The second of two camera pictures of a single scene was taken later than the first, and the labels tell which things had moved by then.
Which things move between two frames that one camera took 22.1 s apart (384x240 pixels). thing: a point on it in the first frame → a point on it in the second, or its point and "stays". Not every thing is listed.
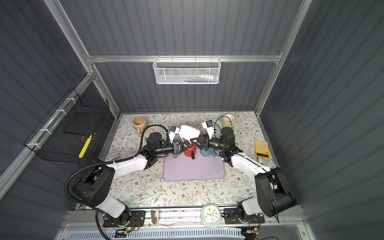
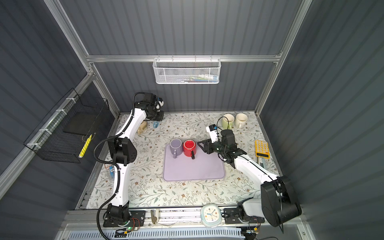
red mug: x=188 y=152 stays
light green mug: x=227 y=122 stays
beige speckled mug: x=139 y=123 stays
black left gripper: x=176 y=147 → x=159 y=118
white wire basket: x=186 y=70 stays
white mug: x=187 y=132 → x=240 y=120
